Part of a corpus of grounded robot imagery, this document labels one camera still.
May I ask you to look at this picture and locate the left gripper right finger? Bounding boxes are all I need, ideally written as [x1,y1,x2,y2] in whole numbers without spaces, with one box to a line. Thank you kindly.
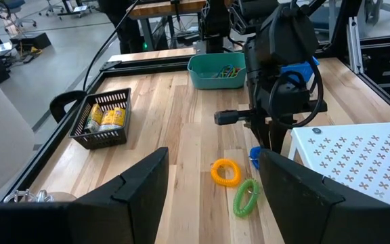
[259,148,390,244]

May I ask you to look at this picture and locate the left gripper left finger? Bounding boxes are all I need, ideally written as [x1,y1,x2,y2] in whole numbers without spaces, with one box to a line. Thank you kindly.
[0,146,170,244]

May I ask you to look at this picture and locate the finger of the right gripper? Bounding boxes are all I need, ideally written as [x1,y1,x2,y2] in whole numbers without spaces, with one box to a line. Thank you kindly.
[269,120,289,154]
[251,123,269,150]

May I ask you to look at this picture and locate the blue spiral wrist coil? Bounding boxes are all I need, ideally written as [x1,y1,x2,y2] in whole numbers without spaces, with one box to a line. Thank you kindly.
[248,145,263,170]

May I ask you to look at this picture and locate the green rubber band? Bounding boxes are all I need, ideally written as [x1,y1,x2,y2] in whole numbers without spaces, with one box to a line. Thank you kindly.
[221,67,242,79]

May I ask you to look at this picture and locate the blue wide rubber band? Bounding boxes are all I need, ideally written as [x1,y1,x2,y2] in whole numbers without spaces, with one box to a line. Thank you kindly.
[215,64,236,78]

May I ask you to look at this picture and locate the teal plastic bin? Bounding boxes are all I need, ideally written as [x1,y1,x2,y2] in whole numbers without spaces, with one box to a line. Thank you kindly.
[187,52,248,91]

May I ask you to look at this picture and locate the orange spiral wrist coil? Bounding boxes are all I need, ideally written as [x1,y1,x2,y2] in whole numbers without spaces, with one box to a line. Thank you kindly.
[210,158,242,188]

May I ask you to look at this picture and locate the white perforated metal shelf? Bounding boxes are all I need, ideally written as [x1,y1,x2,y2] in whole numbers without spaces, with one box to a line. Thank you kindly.
[288,121,390,207]

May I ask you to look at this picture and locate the green spiral wrist coil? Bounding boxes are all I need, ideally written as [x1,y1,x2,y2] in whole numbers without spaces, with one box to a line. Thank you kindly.
[232,178,261,218]

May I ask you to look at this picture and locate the black plastic slotted basket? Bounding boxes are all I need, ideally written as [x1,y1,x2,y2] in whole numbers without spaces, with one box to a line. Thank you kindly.
[68,87,133,150]

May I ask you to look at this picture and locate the black table clamp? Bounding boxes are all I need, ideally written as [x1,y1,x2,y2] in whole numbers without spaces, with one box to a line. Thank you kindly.
[49,89,88,125]

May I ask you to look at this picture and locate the wooden workshop table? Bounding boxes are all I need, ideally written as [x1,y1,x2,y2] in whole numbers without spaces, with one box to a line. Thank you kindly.
[127,0,207,20]

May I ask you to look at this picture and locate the black flat box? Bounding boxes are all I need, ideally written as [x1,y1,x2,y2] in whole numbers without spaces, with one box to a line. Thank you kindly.
[10,32,52,51]

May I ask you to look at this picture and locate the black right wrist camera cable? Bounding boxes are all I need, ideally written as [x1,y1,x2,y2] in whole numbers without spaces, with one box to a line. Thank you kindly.
[268,59,324,129]

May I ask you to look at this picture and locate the silver extrusion post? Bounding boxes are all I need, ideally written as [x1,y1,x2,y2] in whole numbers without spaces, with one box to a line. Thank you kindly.
[346,16,366,75]

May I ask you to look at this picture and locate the black aluminium table frame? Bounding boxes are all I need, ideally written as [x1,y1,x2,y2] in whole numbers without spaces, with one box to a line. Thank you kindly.
[0,32,390,204]

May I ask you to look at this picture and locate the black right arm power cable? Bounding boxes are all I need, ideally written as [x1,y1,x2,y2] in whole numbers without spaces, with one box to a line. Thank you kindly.
[82,0,141,92]

